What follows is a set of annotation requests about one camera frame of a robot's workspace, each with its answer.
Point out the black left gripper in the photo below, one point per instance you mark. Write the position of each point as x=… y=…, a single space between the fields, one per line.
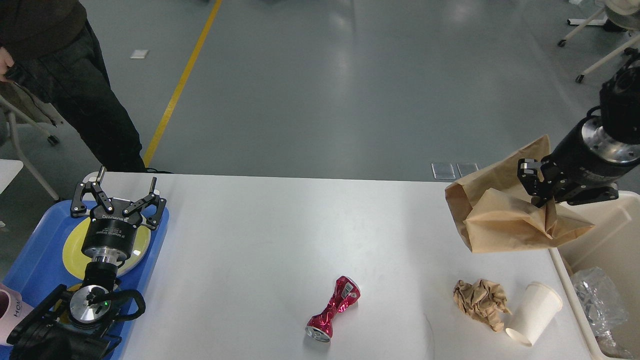
x=112 y=235

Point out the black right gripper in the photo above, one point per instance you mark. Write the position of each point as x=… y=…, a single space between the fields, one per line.
x=595 y=153

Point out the yellow plastic plate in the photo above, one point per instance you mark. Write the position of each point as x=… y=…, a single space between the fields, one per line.
x=76 y=238

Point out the brown paper bag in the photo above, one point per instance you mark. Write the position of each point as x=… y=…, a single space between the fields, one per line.
x=493 y=213

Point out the foil sheet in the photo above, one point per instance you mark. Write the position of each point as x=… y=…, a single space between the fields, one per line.
x=611 y=348
x=600 y=300

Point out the brown paper ball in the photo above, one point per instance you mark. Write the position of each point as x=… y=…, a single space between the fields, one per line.
x=483 y=301

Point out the crushed red can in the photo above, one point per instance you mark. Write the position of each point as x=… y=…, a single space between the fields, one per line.
x=345 y=294

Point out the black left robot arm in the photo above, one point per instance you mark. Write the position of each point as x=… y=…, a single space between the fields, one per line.
x=100 y=311

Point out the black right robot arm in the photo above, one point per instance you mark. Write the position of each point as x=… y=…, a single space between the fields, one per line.
x=619 y=99

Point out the person's hand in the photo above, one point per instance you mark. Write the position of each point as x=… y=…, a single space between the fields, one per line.
x=6 y=62

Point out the beige plastic bin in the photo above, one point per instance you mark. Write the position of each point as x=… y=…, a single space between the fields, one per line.
x=612 y=244

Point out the chair with olive jacket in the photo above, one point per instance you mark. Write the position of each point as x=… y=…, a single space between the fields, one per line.
x=25 y=119

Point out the pink HOME mug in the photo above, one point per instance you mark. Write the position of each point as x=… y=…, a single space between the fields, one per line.
x=13 y=309

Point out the white chair base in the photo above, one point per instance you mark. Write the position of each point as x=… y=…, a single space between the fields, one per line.
x=608 y=37

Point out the person in black clothes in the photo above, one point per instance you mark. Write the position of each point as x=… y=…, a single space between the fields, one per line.
x=58 y=58

